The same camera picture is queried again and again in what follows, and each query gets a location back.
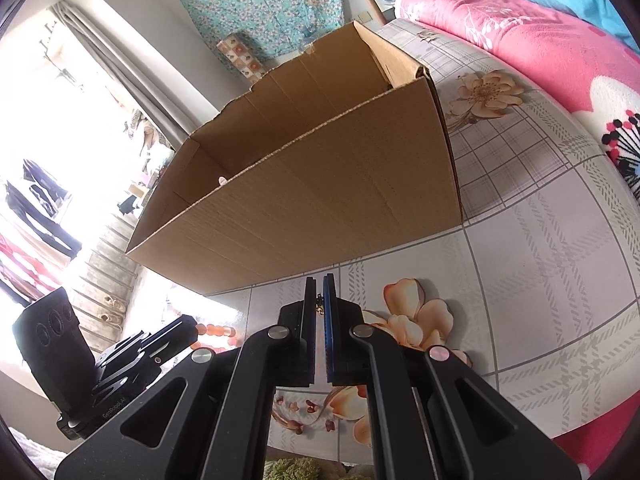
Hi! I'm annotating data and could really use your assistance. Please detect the brown cardboard box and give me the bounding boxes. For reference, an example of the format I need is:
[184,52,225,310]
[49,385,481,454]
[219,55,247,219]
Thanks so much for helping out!
[125,20,463,297]

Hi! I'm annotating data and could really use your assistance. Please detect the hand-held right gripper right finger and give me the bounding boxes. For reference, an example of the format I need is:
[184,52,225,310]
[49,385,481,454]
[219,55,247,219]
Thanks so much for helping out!
[321,272,583,480]

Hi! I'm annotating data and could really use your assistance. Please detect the pink floral blanket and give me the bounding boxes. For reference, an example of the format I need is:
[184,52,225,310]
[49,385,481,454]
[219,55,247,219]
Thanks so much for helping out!
[392,0,640,480]

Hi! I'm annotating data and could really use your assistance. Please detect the dark hanging garment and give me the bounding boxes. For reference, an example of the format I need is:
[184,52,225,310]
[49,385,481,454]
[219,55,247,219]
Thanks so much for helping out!
[4,159,83,261]

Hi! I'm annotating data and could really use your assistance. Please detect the floral plaid tablecloth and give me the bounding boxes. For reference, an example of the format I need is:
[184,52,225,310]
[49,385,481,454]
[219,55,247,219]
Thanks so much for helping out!
[165,17,640,446]

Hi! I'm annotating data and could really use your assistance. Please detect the checkered patterned box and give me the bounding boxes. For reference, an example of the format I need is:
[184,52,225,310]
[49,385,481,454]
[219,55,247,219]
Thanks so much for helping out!
[216,32,266,81]

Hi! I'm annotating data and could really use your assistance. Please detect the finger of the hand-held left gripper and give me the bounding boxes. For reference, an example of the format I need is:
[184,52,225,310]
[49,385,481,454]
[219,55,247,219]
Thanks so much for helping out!
[95,314,198,361]
[92,347,196,401]

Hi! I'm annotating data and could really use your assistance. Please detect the colourful bead bracelet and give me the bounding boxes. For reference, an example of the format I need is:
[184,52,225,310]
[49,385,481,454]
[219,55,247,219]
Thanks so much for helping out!
[192,321,237,353]

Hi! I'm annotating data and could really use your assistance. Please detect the teal floral cloth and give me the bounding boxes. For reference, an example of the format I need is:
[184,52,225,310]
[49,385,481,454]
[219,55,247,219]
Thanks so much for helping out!
[176,0,351,58]

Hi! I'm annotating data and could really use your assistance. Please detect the beige slippers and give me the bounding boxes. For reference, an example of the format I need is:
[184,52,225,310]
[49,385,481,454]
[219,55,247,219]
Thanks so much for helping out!
[97,295,128,331]

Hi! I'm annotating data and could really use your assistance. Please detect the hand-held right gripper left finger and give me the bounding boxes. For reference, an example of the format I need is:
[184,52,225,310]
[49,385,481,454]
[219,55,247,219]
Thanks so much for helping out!
[54,275,318,480]

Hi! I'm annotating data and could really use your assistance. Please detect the grey curtain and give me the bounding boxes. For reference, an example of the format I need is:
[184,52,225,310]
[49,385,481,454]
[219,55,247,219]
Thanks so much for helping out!
[50,2,193,151]

